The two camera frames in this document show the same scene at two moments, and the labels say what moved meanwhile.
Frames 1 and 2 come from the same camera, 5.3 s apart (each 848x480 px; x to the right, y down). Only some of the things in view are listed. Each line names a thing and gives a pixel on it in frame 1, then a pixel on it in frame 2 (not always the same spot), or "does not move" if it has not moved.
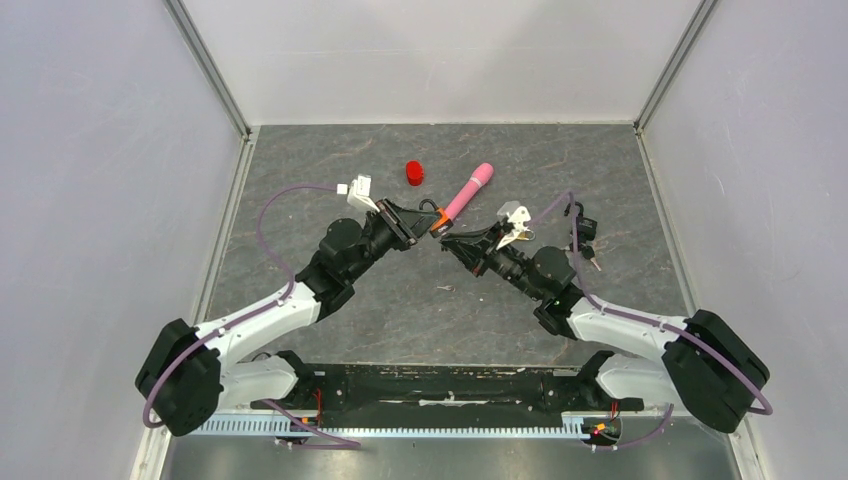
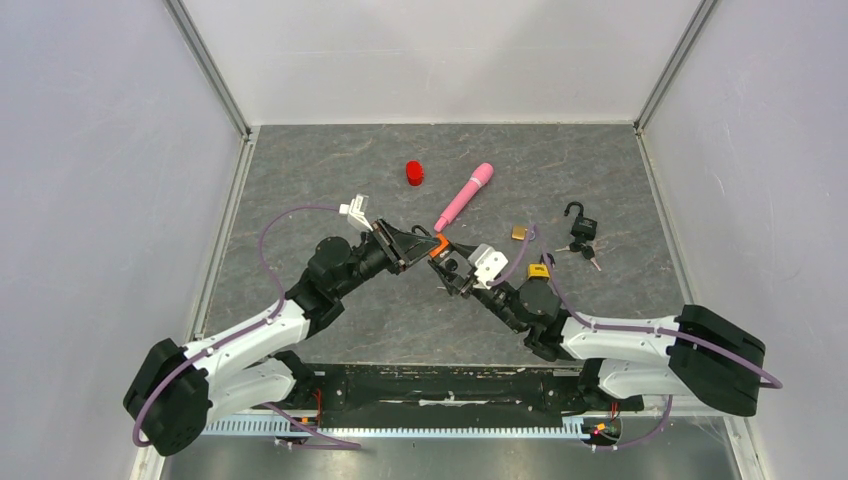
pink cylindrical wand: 480,176 does not move
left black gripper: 405,225 -> 401,247
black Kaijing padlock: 585,227 does not move
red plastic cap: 414,172 does not move
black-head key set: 588,253 does not move
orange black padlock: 443,224 -> 443,249
